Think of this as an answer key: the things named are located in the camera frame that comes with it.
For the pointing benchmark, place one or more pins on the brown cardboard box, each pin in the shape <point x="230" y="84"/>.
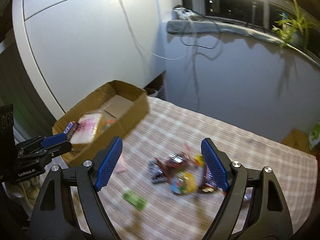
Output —
<point x="122" y="105"/>

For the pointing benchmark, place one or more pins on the clear bag dark snack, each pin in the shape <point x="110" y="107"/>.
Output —
<point x="175" y="163"/>

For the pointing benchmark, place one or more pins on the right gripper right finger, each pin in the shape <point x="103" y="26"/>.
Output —
<point x="268" y="215"/>

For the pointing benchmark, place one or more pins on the egg-shaped orange white candy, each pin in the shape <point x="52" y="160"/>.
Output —
<point x="183" y="183"/>

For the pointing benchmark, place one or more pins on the yellow snack packet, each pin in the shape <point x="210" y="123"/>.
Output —
<point x="199" y="160"/>

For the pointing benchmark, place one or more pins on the white power strip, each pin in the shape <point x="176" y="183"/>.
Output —
<point x="183" y="13"/>

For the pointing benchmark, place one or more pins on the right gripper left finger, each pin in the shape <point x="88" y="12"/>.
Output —
<point x="54" y="215"/>

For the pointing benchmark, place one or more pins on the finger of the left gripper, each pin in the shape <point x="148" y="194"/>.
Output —
<point x="53" y="140"/>

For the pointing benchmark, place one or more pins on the white cabinet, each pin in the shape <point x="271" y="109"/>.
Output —
<point x="71" y="47"/>

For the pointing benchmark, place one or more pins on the packaged toast bread slice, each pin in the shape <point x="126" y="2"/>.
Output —
<point x="89" y="128"/>

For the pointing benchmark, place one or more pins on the Snickers bar brown wrapper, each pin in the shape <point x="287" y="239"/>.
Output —
<point x="207" y="184"/>

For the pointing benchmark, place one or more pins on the black white snack packet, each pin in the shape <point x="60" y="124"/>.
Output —
<point x="157" y="175"/>

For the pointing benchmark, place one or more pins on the grey windowsill mat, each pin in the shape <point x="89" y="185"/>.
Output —
<point x="183" y="27"/>

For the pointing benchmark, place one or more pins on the green tissue box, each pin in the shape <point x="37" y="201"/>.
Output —
<point x="313" y="138"/>

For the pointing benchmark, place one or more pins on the green potted plant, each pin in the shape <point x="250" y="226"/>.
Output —
<point x="287" y="28"/>

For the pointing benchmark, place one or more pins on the green small snack packet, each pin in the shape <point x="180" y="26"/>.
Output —
<point x="134" y="199"/>

